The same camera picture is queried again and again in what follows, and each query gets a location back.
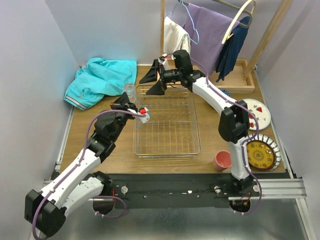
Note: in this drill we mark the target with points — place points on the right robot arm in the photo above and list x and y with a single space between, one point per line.
234 121

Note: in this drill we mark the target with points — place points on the wooden hanger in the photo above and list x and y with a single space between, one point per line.
241 10

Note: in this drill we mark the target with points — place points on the white cloth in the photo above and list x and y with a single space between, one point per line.
175 37

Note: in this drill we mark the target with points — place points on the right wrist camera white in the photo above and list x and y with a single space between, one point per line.
163 60

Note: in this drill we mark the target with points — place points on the aluminium frame rail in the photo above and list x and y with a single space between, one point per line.
269 186

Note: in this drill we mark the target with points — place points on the turquoise shirt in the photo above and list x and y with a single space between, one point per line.
99 78

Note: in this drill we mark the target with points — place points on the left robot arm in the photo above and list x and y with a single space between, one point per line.
48 208

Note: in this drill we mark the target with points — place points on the purple cloth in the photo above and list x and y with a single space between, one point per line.
211 27

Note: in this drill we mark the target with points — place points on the wire dish rack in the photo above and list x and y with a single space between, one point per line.
172 130

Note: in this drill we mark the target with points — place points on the light blue wire hanger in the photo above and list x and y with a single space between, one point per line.
182 3

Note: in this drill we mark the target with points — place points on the navy garment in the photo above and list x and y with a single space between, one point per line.
230 51

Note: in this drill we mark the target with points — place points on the clear drinking glass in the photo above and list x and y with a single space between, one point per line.
130 90

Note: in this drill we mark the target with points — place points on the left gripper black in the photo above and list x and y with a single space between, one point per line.
119 106

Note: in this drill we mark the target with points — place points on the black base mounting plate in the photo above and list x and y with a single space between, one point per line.
182 190

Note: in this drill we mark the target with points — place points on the blue patterned bowl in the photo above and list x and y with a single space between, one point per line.
225 92

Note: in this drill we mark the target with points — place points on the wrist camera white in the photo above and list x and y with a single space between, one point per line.
142 115
163 60

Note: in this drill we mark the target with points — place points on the pink plastic cup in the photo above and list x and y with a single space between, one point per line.
222 160

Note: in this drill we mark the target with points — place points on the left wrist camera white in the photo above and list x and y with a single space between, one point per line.
142 115

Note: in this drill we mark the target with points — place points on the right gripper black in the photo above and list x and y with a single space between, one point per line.
159 88

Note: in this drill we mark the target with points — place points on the watermelon pattern plate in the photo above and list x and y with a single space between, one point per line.
260 111

